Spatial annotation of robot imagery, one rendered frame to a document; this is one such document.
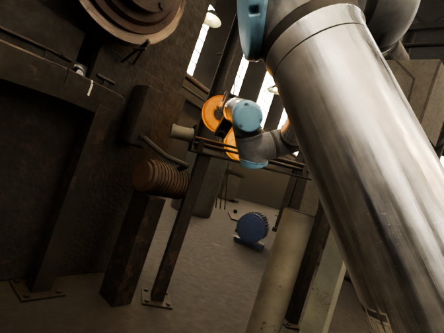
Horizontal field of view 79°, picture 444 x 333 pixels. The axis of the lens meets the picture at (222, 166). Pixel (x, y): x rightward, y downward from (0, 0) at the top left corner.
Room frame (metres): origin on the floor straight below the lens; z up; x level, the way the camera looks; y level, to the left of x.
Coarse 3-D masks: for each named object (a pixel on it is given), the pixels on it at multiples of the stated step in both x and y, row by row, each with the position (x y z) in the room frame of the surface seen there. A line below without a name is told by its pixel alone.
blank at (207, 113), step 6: (216, 96) 1.11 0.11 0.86; (222, 96) 1.11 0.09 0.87; (210, 102) 1.10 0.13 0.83; (216, 102) 1.11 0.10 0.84; (204, 108) 1.10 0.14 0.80; (210, 108) 1.10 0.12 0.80; (204, 114) 1.10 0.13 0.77; (210, 114) 1.10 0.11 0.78; (204, 120) 1.11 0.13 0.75; (210, 120) 1.11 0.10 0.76; (216, 120) 1.11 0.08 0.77; (210, 126) 1.11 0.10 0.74; (216, 126) 1.11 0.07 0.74
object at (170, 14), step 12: (96, 0) 0.80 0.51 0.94; (108, 0) 0.81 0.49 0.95; (120, 0) 0.83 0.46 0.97; (180, 0) 1.01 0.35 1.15; (108, 12) 0.83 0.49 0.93; (120, 12) 0.85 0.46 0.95; (132, 12) 0.87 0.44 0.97; (168, 12) 0.97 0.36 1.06; (120, 24) 0.87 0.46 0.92; (132, 24) 0.90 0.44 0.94; (144, 24) 0.92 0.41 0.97; (156, 24) 0.96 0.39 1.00; (168, 24) 1.00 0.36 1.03
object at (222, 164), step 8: (208, 152) 3.53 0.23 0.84; (216, 152) 3.56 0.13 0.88; (192, 160) 3.59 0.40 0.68; (216, 160) 3.56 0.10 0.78; (224, 160) 3.65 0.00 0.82; (208, 168) 3.54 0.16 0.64; (216, 168) 3.59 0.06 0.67; (224, 168) 3.71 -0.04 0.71; (208, 176) 3.55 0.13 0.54; (216, 176) 3.61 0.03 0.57; (208, 184) 3.57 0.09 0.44; (216, 184) 3.65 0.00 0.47; (200, 192) 3.54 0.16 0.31; (208, 192) 3.58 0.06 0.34; (216, 192) 3.71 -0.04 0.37; (176, 200) 3.61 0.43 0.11; (200, 200) 3.55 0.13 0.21; (208, 200) 3.61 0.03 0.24; (176, 208) 3.58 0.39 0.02; (200, 208) 3.57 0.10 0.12; (208, 208) 3.65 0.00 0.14; (200, 216) 3.58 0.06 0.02; (208, 216) 3.70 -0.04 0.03
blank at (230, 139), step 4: (232, 128) 1.14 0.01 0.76; (232, 132) 1.13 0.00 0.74; (228, 136) 1.13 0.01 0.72; (232, 136) 1.14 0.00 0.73; (224, 140) 1.15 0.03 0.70; (228, 140) 1.13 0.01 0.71; (232, 140) 1.14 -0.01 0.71; (228, 144) 1.13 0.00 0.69; (232, 144) 1.14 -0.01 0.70; (228, 148) 1.14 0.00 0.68; (232, 156) 1.14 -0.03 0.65; (236, 156) 1.15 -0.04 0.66
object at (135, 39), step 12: (72, 0) 0.81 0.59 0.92; (84, 0) 0.79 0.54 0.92; (84, 12) 0.83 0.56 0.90; (96, 12) 0.82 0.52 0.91; (180, 12) 1.05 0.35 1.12; (96, 24) 0.87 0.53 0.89; (108, 24) 0.86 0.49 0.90; (120, 36) 0.90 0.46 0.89; (132, 36) 0.93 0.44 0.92; (144, 36) 0.96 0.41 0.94; (156, 36) 0.99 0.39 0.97
